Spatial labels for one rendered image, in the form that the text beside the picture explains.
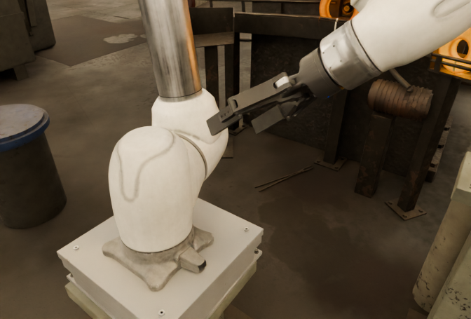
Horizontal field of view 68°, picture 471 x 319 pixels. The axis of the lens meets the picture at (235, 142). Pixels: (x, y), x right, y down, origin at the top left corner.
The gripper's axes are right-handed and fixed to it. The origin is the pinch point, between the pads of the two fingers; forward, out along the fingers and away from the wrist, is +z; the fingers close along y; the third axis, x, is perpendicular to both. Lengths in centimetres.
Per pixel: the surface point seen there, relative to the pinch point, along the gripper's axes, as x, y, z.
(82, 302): 20, 13, 47
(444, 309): 56, -51, -4
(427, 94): -2, -92, -20
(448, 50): -12, -85, -33
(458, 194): 27, -35, -22
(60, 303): 20, -1, 92
